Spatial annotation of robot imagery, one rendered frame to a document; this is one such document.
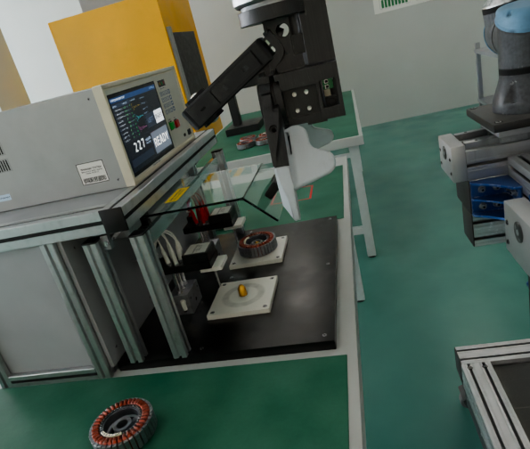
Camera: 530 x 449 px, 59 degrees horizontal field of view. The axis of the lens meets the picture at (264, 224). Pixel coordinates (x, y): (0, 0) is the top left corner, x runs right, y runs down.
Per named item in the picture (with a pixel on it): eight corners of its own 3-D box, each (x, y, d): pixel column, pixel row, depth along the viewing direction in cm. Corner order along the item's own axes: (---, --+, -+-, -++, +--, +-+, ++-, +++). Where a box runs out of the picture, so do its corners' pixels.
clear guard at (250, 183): (290, 182, 111) (285, 158, 109) (279, 221, 89) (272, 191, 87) (165, 205, 118) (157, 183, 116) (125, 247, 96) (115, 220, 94)
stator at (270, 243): (281, 239, 138) (278, 227, 137) (273, 257, 128) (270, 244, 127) (245, 243, 141) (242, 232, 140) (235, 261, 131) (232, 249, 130)
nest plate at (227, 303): (278, 279, 118) (277, 274, 118) (270, 313, 104) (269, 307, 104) (222, 287, 121) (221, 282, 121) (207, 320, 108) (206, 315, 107)
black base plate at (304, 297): (338, 221, 149) (336, 215, 148) (336, 349, 91) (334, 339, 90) (199, 243, 159) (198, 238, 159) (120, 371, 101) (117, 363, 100)
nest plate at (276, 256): (288, 239, 140) (287, 234, 140) (282, 262, 126) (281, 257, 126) (240, 246, 143) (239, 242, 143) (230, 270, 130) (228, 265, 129)
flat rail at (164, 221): (222, 162, 146) (219, 152, 145) (148, 250, 89) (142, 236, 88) (218, 162, 146) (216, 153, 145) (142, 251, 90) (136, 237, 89)
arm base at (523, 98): (549, 94, 116) (548, 53, 113) (578, 103, 103) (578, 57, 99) (484, 108, 119) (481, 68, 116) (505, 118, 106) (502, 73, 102)
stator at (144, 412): (117, 410, 89) (110, 395, 88) (168, 411, 86) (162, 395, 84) (82, 460, 79) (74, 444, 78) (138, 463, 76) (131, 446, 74)
